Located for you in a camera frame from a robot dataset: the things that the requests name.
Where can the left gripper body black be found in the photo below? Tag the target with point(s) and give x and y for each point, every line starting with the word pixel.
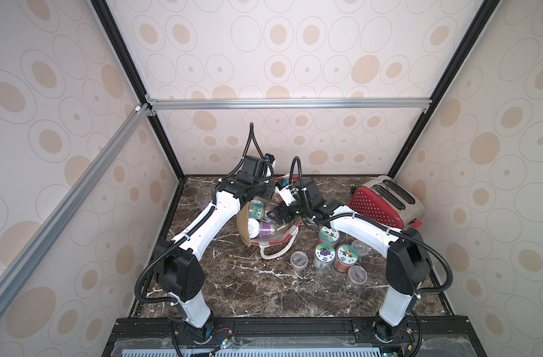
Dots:
pixel 264 188

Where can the teal label seed jar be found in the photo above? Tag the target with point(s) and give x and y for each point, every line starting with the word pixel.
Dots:
pixel 361 248

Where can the red green label jar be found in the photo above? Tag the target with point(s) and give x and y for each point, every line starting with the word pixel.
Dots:
pixel 345 257

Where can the purple flower label jar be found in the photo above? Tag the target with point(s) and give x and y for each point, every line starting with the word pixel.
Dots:
pixel 324 257

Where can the silver horizontal rail back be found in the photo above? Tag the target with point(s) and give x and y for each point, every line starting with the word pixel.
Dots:
pixel 304 103

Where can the burlap canvas bag red lining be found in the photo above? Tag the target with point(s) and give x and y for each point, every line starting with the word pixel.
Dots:
pixel 268 224

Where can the orange label seed jar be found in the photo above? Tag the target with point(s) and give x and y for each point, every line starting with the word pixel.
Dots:
pixel 328 236

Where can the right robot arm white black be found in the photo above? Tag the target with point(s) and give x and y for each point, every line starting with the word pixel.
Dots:
pixel 407 255

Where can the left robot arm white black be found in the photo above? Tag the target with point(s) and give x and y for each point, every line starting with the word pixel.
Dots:
pixel 174 274

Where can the silver diagonal rail left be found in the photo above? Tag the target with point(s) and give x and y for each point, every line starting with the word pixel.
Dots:
pixel 20 270

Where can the clear plastic cup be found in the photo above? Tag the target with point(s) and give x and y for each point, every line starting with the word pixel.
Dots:
pixel 204 198

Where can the red content clear jar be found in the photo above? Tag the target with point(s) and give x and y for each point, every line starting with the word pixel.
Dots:
pixel 299 261

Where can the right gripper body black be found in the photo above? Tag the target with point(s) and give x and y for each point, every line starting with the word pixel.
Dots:
pixel 285 210

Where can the red silver toaster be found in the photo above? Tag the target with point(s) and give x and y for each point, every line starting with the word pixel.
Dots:
pixel 387 202

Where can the clear small seed jar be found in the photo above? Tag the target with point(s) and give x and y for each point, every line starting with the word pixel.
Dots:
pixel 357 276

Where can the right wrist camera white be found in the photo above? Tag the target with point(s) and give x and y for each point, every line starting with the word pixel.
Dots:
pixel 288 195

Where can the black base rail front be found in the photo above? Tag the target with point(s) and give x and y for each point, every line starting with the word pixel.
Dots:
pixel 423 336

